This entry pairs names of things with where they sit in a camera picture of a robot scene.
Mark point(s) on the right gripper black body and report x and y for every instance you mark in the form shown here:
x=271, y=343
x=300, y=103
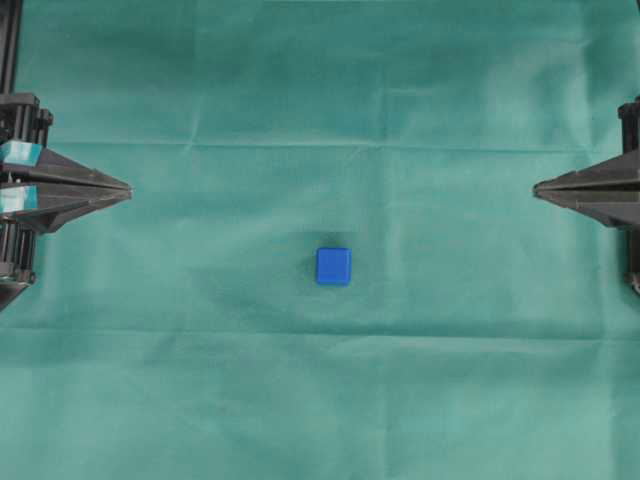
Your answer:
x=629, y=115

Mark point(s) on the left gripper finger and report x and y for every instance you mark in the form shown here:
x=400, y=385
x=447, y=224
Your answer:
x=46, y=207
x=60, y=167

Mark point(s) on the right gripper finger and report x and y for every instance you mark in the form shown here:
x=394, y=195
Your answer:
x=616, y=173
x=615, y=209

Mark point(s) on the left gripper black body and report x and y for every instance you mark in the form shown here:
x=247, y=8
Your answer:
x=24, y=133

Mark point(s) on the blue cube block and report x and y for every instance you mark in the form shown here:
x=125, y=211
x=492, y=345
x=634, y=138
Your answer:
x=333, y=266

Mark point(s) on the green cloth table cover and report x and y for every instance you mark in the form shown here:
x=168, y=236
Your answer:
x=485, y=334

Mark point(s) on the black frame rail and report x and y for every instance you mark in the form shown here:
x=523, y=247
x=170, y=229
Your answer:
x=9, y=37

